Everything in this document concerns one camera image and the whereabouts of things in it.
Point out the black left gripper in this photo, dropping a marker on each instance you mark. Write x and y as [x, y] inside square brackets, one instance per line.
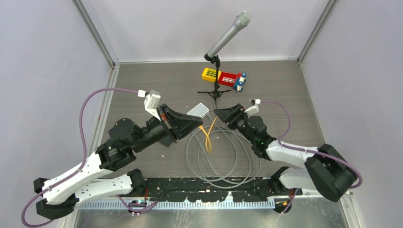
[176, 125]

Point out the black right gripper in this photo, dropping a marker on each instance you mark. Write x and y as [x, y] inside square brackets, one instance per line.
[230, 116]

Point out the white network switch box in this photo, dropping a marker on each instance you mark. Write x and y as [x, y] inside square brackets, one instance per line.
[200, 110]

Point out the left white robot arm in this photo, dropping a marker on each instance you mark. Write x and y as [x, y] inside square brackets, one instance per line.
[63, 194]

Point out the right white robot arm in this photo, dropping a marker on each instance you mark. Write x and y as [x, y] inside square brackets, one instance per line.
[315, 168]

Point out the black microphone tripod stand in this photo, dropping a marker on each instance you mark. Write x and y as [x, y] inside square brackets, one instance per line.
[215, 94]

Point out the colourful toy block vehicle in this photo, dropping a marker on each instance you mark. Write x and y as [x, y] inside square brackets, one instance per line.
[235, 81]

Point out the grey handheld microphone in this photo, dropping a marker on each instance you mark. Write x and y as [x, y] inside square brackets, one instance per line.
[241, 21]

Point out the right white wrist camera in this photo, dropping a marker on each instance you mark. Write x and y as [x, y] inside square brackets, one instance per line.
[254, 108]

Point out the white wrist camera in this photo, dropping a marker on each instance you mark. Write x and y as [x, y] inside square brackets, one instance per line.
[151, 102]
[254, 108]

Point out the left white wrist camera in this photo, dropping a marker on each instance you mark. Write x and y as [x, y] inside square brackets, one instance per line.
[151, 102]

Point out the slotted cable duct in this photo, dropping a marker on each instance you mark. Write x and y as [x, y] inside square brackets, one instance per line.
[114, 204]

